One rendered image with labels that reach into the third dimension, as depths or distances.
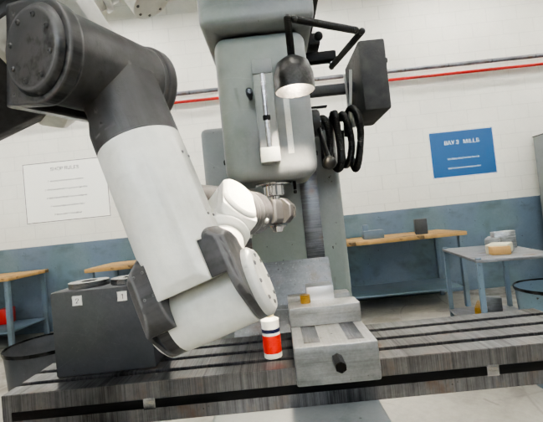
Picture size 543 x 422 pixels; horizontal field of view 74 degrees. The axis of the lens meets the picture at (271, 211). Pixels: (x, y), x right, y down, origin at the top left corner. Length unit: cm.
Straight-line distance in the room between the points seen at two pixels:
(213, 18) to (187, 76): 476
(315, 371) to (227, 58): 64
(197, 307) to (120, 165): 16
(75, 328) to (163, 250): 61
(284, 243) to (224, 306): 86
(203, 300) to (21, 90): 26
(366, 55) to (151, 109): 87
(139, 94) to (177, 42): 542
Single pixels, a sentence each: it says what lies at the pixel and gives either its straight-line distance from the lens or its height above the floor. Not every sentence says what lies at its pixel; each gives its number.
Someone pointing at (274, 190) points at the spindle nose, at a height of 129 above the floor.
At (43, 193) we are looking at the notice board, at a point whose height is 193.
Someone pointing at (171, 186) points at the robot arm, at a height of 127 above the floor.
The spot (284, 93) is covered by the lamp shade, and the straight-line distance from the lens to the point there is 70.
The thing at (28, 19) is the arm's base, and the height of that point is 142.
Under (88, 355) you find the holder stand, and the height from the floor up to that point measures 97.
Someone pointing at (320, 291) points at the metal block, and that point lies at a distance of 84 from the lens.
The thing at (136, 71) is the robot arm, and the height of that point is 139.
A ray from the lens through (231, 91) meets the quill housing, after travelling 81.
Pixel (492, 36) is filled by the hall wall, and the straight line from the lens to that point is 645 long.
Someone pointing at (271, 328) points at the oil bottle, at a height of 99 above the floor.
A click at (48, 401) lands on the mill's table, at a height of 91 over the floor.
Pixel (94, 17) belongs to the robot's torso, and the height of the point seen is 150.
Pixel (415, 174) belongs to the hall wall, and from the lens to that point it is 545.
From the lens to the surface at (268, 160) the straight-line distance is 73.
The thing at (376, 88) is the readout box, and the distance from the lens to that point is 115.
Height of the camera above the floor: 122
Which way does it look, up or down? 2 degrees up
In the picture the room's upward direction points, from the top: 6 degrees counter-clockwise
